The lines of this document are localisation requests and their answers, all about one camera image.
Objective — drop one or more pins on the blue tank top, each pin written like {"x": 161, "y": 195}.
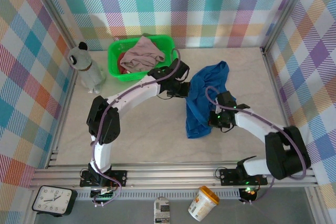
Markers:
{"x": 202, "y": 90}

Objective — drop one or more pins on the pink tank top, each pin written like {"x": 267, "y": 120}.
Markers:
{"x": 144, "y": 53}

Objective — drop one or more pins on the red tank top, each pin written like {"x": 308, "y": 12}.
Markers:
{"x": 121, "y": 60}

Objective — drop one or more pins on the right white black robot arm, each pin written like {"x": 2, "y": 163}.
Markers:
{"x": 252, "y": 124}

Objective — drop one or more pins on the green plastic basket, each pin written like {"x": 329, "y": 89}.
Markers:
{"x": 113, "y": 58}

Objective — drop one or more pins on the white cup with orange lid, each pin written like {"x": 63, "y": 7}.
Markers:
{"x": 202, "y": 205}

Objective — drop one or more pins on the grey plush animal toy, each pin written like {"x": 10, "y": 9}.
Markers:
{"x": 86, "y": 69}

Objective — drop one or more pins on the black and white carton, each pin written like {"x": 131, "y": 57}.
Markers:
{"x": 162, "y": 211}

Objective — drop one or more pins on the black alarm clock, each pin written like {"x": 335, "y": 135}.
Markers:
{"x": 52, "y": 200}

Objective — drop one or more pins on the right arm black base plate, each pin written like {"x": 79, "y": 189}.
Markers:
{"x": 228, "y": 176}

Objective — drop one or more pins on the aluminium side rail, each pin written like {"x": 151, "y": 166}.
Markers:
{"x": 68, "y": 98}
{"x": 271, "y": 64}

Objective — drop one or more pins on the aluminium cross rail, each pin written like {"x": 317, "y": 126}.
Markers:
{"x": 170, "y": 176}

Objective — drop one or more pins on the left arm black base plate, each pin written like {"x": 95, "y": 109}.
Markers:
{"x": 118, "y": 175}

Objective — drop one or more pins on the aluminium corner post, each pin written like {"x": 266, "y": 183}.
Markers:
{"x": 286, "y": 11}
{"x": 53, "y": 9}

